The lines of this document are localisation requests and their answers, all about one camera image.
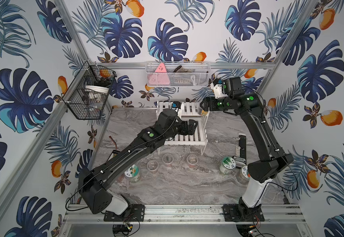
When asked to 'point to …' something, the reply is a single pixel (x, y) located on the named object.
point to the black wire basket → (87, 96)
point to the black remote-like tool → (240, 159)
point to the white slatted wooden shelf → (190, 111)
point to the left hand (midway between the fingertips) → (191, 119)
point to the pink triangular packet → (160, 78)
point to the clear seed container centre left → (168, 158)
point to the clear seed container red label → (192, 160)
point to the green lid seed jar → (228, 163)
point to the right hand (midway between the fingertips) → (208, 102)
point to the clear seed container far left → (152, 165)
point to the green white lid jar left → (131, 174)
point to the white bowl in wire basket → (97, 89)
